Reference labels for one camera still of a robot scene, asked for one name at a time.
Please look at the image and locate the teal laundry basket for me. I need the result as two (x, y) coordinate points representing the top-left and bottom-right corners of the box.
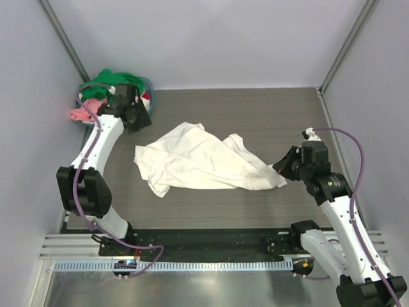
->
(81, 69), (155, 116)

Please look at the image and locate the white t-shirt robot print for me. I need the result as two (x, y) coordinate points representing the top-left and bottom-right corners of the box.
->
(134, 122), (287, 198)

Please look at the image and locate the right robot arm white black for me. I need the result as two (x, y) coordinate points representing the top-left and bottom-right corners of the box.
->
(273, 141), (407, 306)

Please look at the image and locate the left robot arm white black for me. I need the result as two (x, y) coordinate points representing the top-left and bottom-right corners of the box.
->
(56, 83), (151, 255)

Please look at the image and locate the white t-shirt in basket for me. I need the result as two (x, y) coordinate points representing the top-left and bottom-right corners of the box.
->
(135, 95), (151, 111)

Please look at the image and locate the green t-shirt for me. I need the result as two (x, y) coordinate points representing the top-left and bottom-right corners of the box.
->
(80, 68), (145, 102)

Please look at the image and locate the pink t-shirt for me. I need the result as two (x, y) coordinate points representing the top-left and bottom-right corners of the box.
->
(70, 98), (107, 124)

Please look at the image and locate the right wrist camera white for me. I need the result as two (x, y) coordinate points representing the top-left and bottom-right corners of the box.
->
(302, 127), (321, 141)

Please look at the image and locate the left aluminium corner post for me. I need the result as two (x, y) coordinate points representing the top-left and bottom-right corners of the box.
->
(37, 0), (90, 82)

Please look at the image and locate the aluminium corner post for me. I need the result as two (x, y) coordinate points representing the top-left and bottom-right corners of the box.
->
(317, 0), (380, 97)
(37, 0), (90, 82)

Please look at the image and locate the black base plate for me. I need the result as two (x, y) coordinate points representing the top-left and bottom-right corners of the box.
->
(97, 227), (328, 256)

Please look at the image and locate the white slotted cable duct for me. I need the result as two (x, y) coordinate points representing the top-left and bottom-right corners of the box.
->
(54, 259), (293, 272)

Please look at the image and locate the right aluminium corner post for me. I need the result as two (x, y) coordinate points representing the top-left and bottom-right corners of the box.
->
(317, 0), (380, 97)

